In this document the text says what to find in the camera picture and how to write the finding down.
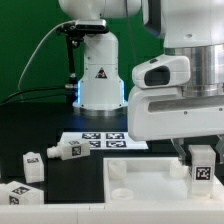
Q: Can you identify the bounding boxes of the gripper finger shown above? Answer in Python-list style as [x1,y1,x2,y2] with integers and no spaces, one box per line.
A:
[215,134,224,163]

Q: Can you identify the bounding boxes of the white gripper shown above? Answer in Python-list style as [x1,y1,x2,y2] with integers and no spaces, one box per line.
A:
[128,55,224,165]

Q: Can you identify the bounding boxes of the white square tabletop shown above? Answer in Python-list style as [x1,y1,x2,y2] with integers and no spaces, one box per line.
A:
[102,156,224,203]

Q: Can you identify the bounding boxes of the white marker plate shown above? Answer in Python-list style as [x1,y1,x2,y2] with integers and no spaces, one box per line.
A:
[59,132,148,150]

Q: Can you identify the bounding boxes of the black camera on stand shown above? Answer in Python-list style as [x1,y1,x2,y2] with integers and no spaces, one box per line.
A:
[56,19,109,87]

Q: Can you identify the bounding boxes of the black cables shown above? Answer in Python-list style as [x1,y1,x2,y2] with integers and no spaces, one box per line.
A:
[0,84,79,108]

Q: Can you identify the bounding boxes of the white camera cable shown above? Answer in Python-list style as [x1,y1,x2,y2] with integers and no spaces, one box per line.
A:
[17,20,76,92]

